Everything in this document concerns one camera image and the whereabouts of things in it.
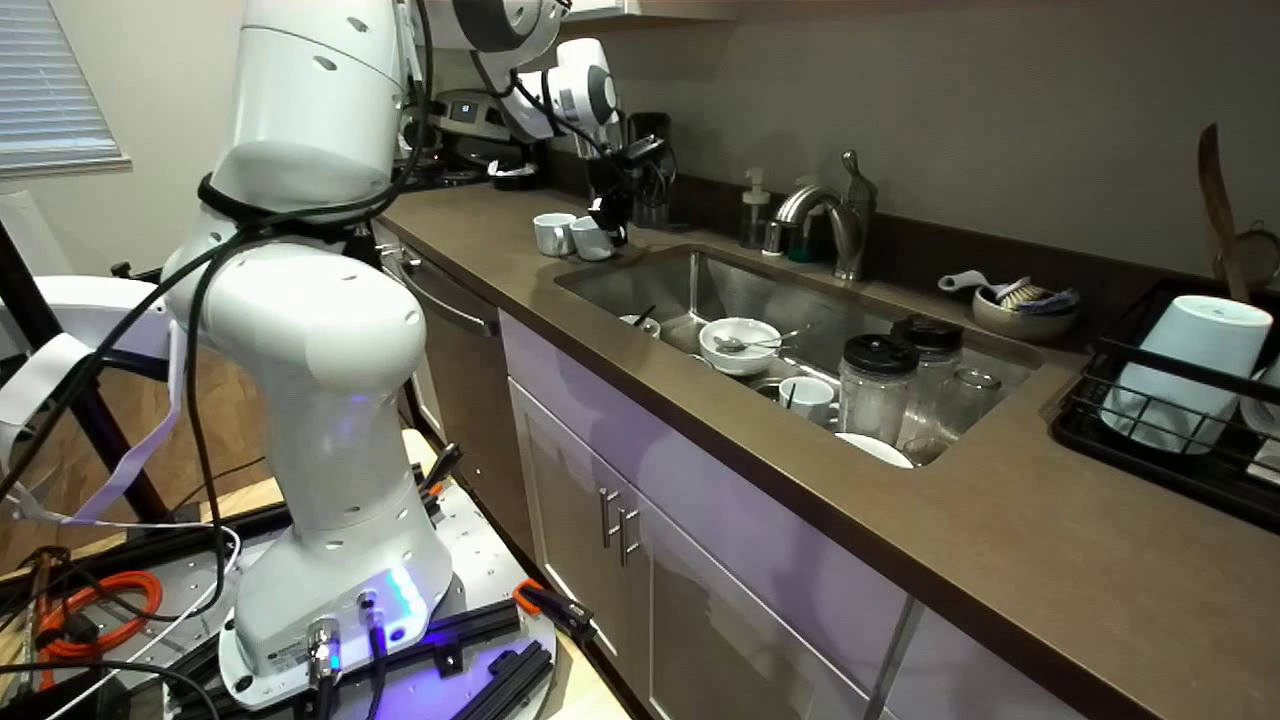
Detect white plate in sink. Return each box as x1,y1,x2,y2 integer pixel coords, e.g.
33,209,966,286
837,432,916,470

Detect black dishwasher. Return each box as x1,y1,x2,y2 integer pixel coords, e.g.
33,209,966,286
384,243,531,555

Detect small white cup in sink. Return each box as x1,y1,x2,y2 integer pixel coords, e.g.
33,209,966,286
775,376,837,426

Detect small bowl with sponge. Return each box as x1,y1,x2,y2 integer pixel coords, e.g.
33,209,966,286
937,267,1083,342

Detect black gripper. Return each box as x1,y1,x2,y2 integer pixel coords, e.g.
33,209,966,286
590,114,675,249

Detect orange cable coil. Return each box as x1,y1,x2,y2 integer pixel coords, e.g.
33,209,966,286
33,570,167,672

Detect large white mug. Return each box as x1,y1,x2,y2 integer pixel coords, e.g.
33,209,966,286
531,213,573,255

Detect small white mug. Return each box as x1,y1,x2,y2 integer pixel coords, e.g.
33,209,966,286
567,217,616,263

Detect white bowl in sink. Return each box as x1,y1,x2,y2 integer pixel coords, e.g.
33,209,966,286
696,315,780,376

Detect white container in rack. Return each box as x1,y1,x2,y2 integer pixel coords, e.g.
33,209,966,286
1100,291,1272,456

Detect clear soap dispenser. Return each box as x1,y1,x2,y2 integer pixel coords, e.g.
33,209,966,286
739,167,771,249

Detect glass jar black lid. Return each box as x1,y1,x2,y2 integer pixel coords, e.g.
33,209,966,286
842,334,916,441
892,315,966,420

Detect black dish rack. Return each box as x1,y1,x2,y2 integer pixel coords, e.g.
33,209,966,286
1053,281,1280,531

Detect wooden spatula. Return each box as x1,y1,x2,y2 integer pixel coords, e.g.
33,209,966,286
1197,123,1249,301

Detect chrome kitchen faucet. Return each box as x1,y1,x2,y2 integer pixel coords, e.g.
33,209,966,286
775,149,876,286

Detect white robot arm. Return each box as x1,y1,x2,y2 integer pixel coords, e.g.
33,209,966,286
163,0,623,714

